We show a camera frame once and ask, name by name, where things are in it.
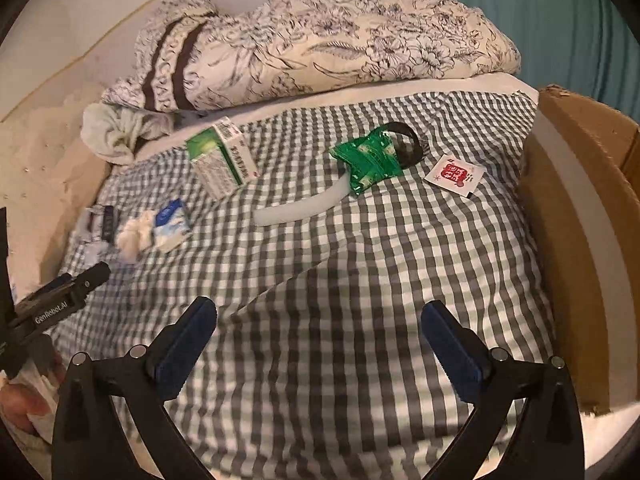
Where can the teal curtain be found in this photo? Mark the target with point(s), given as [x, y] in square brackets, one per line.
[525, 20]

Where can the cardboard box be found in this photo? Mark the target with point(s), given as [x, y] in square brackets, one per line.
[590, 160]

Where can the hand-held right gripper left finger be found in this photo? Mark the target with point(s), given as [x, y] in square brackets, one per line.
[187, 345]

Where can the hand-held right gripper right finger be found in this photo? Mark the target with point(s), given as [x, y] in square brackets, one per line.
[452, 355]

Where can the green foil packet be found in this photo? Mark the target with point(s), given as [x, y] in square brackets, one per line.
[367, 160]

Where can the pale green cloth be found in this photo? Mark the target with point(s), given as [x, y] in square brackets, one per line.
[115, 135]

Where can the red and white sachet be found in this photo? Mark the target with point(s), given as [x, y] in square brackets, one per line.
[452, 175]

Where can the small blue tissue packet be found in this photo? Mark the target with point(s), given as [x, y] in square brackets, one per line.
[172, 225]

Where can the white tissue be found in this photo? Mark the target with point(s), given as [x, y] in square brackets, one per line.
[135, 237]

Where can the white headboard gold trim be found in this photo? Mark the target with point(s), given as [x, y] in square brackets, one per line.
[75, 10]

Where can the grey crumpled wrapper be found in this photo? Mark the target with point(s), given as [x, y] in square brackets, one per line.
[87, 225]

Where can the white crumpled cloth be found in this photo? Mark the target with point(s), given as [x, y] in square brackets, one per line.
[42, 395]

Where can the green and white medicine box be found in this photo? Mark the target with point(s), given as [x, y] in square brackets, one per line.
[220, 160]

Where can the person's left hand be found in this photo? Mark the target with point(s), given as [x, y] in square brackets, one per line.
[20, 405]

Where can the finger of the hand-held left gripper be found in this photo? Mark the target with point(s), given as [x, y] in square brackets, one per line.
[92, 276]

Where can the black tape roll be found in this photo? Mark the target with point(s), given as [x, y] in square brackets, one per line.
[417, 152]

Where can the grey checked blanket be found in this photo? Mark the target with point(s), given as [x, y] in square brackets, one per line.
[325, 285]

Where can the beige quilted cushion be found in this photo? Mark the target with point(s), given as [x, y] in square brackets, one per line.
[40, 175]

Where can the white tube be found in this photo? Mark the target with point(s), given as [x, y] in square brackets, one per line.
[300, 210]

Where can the floral duvet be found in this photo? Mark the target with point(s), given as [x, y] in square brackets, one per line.
[325, 45]

